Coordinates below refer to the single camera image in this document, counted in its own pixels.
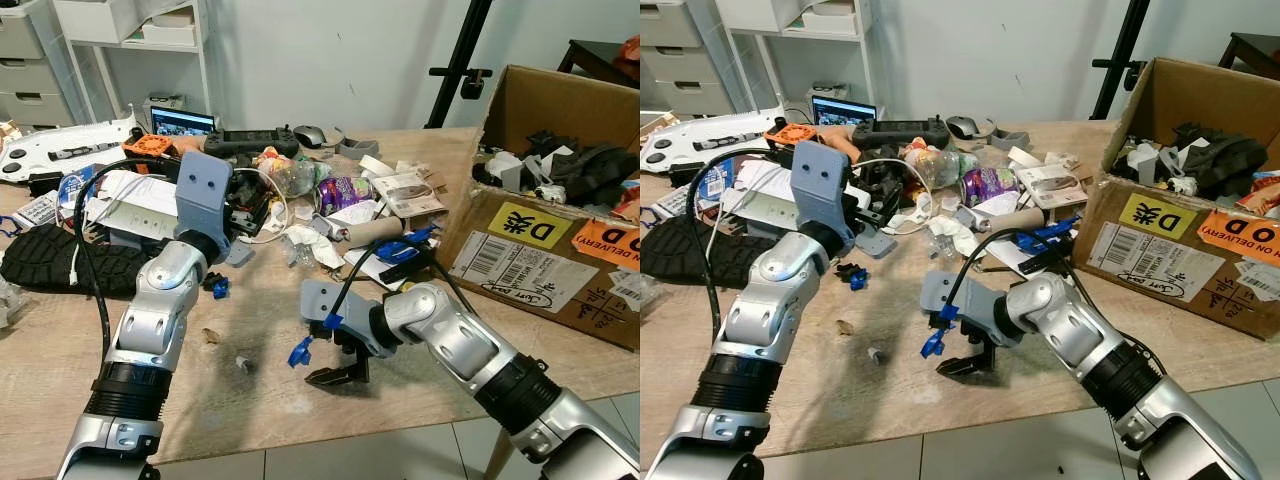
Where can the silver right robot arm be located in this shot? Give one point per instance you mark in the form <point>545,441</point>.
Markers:
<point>470,345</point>
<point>1090,335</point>

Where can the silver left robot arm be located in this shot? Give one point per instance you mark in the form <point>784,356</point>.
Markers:
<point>765,310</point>
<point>150,320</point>

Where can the blue tape strip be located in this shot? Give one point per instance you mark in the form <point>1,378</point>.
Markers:
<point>300,350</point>
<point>933,343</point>

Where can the small grey printed part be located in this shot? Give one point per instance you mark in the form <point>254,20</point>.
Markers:
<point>875,244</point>
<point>240,253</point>

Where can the clear plastic bottle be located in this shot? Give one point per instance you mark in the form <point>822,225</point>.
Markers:
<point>295,172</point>
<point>940,163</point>

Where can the black handheld controller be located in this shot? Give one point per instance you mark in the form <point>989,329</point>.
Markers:
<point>250,142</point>
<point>900,132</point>

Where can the crumpled white tissue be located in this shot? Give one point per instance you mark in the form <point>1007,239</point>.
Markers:
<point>955,237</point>
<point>312,245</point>

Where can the small blue plastic piece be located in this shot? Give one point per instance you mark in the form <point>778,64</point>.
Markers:
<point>217,287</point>
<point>853,277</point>

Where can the small laptop screen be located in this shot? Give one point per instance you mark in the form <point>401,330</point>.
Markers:
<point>845,112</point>
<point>183,122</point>

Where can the grey computer mouse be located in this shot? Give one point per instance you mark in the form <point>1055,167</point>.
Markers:
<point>963,126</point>
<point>310,136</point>

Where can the orange fan part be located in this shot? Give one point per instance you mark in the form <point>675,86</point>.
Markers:
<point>150,146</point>
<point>795,135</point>

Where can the purple snack wrapper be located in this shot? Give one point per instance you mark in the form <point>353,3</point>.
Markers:
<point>990,185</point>
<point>347,193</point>

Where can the white paper box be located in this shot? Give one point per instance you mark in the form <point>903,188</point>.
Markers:
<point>765,200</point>
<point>135,210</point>

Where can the blue and black clamp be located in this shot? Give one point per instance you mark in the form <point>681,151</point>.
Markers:
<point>410,250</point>
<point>1052,240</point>

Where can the brown cardboard tube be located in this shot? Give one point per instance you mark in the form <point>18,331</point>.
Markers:
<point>380,229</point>
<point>1022,221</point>

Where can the beige printed carton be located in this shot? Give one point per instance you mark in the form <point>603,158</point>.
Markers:
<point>405,193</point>
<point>1050,184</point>

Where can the white plastic shell panel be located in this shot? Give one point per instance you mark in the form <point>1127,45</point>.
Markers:
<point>60,148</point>
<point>700,135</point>

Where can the white shelf rack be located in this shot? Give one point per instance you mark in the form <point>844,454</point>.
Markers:
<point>800,22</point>
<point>140,30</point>

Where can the brown cardboard box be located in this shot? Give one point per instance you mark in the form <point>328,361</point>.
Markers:
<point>520,260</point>
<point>1160,255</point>

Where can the black shoe sole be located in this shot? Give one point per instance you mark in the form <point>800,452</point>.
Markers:
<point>680,255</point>
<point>50,262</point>

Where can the grey drawer unit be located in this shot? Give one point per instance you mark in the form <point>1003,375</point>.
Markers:
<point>680,55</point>
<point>30,60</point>

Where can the black tripod pole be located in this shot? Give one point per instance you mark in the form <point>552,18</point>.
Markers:
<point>1125,45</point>
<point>465,50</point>

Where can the black cloth bundle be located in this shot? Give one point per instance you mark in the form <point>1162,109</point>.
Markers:
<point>1225,155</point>
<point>585,165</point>

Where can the dark wooden table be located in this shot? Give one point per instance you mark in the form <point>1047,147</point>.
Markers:
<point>595,58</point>
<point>1250,48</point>

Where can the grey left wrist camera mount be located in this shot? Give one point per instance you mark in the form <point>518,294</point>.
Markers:
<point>820,185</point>
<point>203,195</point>

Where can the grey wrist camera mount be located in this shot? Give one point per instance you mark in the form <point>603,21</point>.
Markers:
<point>203,195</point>
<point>960,297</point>
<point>820,185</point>
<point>335,305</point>

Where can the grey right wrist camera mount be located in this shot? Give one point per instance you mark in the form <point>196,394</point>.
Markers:
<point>335,305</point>
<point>960,297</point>

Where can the grey plastic bracket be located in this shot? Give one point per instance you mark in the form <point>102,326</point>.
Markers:
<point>1010,139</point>
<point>357,149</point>

